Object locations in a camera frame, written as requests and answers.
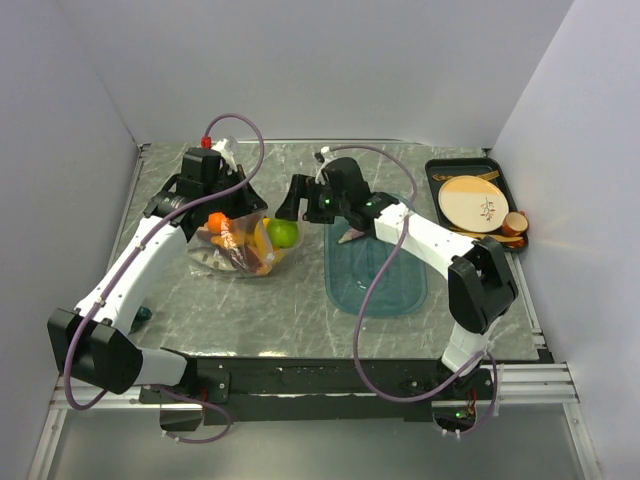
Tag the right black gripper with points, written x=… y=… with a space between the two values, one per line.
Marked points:
x=299 y=188

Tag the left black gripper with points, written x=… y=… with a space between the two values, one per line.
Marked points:
x=250 y=201

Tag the orange tangerine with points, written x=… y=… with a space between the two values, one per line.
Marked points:
x=218 y=223

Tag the orange mango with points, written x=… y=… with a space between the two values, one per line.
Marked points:
x=262 y=240

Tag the green apple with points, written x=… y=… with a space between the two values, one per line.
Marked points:
x=283 y=234

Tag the clear zip top bag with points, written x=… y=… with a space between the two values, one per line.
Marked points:
x=247 y=223

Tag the purple eggplant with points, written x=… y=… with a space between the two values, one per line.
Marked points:
x=350 y=235

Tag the sliced ham piece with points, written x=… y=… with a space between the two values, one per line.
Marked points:
x=246 y=260

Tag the grey toy fish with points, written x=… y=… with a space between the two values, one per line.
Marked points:
x=211 y=258

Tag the teal transparent food tray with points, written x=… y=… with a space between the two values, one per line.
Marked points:
x=351 y=267

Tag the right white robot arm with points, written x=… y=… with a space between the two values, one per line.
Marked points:
x=481 y=287

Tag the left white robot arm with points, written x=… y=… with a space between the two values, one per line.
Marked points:
x=90 y=342

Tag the black serving tray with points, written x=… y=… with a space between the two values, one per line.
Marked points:
x=471 y=167

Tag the wooden spoon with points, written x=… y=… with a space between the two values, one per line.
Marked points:
x=470 y=233

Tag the cream and orange plate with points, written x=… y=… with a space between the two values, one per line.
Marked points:
x=473 y=204

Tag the wooden fork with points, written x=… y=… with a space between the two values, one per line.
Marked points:
x=485 y=176

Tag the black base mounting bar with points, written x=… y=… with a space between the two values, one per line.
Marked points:
x=298 y=389

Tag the small brown ceramic cup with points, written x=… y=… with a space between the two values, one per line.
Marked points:
x=514 y=224

